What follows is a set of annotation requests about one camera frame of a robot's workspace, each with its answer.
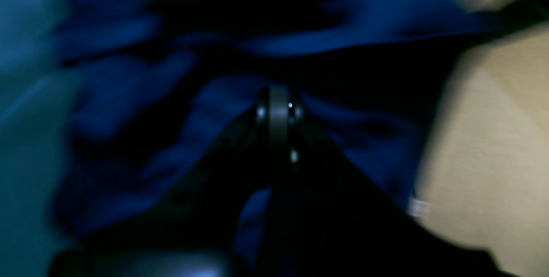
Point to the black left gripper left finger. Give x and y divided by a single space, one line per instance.
189 233

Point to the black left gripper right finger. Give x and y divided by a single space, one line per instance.
338 223

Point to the blue t-shirt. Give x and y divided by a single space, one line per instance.
162 79

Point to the teal table cloth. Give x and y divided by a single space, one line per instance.
35 96

